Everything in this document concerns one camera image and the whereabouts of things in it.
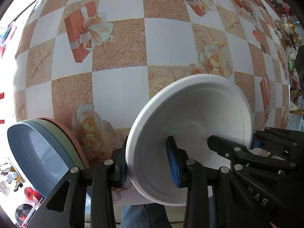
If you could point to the pink plastic plate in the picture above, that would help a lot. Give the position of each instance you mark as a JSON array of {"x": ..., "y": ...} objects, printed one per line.
[{"x": 71, "y": 137}]

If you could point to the cluttered side shelf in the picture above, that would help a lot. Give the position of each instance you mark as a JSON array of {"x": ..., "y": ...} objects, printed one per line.
[{"x": 291, "y": 41}]

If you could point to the purple plastic basin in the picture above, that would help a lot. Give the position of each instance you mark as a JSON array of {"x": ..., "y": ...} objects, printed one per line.
[{"x": 7, "y": 35}]

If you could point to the checkered patterned tablecloth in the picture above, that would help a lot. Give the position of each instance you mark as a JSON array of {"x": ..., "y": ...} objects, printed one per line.
[{"x": 94, "y": 64}]

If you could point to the green plastic plate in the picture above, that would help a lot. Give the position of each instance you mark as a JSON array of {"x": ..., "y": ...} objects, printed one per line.
[{"x": 64, "y": 141}]

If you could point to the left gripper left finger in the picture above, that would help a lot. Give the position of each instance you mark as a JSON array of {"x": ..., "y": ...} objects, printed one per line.
[{"x": 65, "y": 205}]

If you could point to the blue plastic plate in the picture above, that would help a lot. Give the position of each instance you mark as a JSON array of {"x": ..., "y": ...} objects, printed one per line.
[{"x": 41, "y": 157}]

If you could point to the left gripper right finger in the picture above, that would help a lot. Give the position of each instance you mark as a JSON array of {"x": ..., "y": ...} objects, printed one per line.
[{"x": 190, "y": 174}]

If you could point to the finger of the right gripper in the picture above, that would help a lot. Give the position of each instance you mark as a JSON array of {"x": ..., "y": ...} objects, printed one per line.
[
  {"x": 240, "y": 158},
  {"x": 286, "y": 144}
]

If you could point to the large white paper bowl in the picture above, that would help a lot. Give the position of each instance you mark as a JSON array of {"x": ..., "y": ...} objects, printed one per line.
[{"x": 190, "y": 110}]

